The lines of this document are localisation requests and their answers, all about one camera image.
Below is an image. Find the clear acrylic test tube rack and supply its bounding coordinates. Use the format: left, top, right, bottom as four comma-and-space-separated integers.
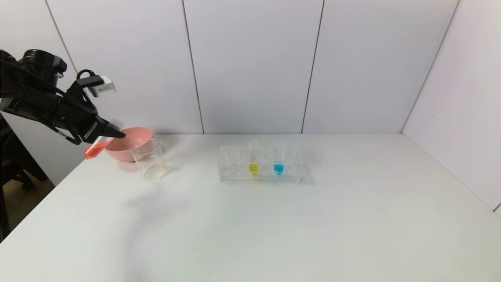
218, 144, 303, 184

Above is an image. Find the clear glass beaker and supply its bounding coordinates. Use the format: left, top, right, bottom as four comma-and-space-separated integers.
132, 139, 169, 181

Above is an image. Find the pink bowl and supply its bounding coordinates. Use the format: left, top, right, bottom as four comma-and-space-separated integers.
105, 127, 154, 163

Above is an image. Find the test tube with yellow pigment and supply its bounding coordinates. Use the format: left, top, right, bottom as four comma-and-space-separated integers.
249, 140, 260, 175

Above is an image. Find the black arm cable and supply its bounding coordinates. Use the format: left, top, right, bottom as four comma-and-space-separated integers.
0, 59, 98, 145

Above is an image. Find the test tube with red pigment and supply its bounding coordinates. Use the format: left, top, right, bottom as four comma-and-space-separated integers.
84, 119, 125, 160

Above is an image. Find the test tube with blue pigment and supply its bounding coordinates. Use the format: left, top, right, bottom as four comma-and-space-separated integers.
274, 140, 287, 176

